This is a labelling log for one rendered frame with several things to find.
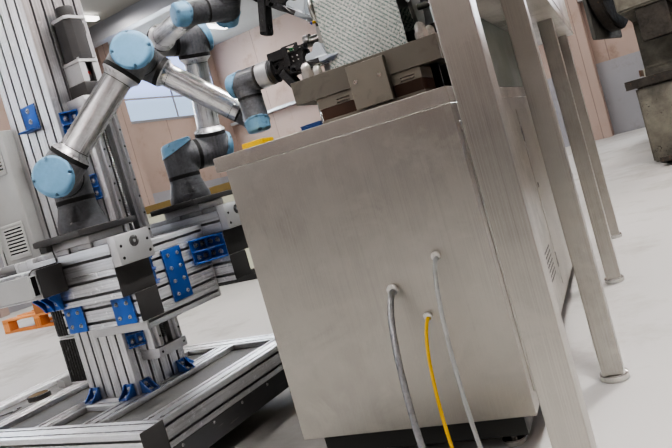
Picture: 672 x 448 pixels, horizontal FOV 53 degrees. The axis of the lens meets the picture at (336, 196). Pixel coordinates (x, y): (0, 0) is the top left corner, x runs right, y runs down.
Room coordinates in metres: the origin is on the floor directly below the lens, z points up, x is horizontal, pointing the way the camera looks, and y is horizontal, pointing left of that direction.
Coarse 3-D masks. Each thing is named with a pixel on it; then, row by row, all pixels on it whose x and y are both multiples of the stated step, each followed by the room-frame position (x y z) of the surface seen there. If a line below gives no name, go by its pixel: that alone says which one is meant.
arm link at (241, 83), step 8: (240, 72) 2.02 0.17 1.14; (248, 72) 2.00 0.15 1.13; (232, 80) 2.02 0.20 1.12; (240, 80) 2.01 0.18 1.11; (248, 80) 2.00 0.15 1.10; (232, 88) 2.03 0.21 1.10; (240, 88) 2.02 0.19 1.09; (248, 88) 2.01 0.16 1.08; (256, 88) 2.02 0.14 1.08; (264, 88) 2.03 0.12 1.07; (232, 96) 2.05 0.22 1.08; (240, 96) 2.02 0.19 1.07
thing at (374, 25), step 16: (368, 0) 1.87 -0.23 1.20; (384, 0) 1.85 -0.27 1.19; (336, 16) 1.91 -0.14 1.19; (352, 16) 1.89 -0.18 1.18; (368, 16) 1.88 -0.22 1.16; (384, 16) 1.86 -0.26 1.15; (400, 16) 1.84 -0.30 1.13; (336, 32) 1.92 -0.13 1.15; (352, 32) 1.90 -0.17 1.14; (368, 32) 1.88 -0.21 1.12; (384, 32) 1.86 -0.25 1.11; (400, 32) 1.85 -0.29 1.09; (336, 48) 1.92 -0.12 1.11; (352, 48) 1.90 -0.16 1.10; (368, 48) 1.89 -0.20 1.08; (384, 48) 1.87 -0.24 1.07; (336, 64) 1.93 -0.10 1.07
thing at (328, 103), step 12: (408, 72) 1.66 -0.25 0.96; (420, 72) 1.65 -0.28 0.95; (396, 84) 1.67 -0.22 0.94; (408, 84) 1.66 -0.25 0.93; (420, 84) 1.65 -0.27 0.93; (432, 84) 1.73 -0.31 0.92; (336, 96) 1.74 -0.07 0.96; (348, 96) 1.72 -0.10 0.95; (396, 96) 1.68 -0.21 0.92; (408, 96) 1.66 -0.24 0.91; (324, 108) 1.75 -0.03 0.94; (336, 108) 1.74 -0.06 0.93; (348, 108) 1.73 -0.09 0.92; (372, 108) 1.70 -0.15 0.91; (324, 120) 1.76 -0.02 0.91
